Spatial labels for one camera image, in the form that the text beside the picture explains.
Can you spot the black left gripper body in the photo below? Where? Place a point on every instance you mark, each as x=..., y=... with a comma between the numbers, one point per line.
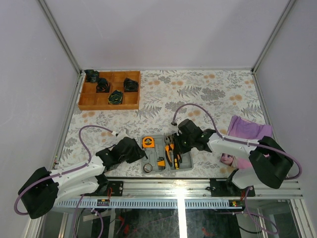
x=135, y=156

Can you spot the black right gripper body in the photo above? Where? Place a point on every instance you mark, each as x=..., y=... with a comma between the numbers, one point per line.
x=184, y=144

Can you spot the orange tape measure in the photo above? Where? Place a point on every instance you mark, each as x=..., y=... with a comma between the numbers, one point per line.
x=148, y=145

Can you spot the black electrical tape roll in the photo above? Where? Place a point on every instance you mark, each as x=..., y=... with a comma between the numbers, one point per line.
x=147, y=168

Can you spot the orange black pliers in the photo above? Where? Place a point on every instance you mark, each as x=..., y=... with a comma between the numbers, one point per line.
x=171, y=152

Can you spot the large black yellow screwdriver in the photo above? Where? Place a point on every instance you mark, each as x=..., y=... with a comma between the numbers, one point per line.
x=176, y=164

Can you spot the grey plastic tool case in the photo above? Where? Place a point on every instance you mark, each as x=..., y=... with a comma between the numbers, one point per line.
x=164, y=154

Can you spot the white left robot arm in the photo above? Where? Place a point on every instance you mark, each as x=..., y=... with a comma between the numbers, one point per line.
x=44, y=189

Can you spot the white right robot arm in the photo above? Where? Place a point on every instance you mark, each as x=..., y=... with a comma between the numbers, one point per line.
x=269, y=163

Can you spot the black blue tape roll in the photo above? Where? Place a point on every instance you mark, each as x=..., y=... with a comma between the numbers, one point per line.
x=115, y=98

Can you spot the black tape roll right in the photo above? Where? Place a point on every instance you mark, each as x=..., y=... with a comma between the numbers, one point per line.
x=130, y=85

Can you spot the orange wooden compartment tray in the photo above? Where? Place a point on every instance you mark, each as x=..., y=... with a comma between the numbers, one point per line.
x=110, y=90

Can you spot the black tape roll top-left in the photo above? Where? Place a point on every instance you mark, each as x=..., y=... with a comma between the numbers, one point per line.
x=92, y=76

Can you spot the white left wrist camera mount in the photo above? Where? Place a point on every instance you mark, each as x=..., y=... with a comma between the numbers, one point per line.
x=121, y=134

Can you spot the aluminium front rail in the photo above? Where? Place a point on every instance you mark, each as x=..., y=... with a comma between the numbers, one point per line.
x=196, y=188

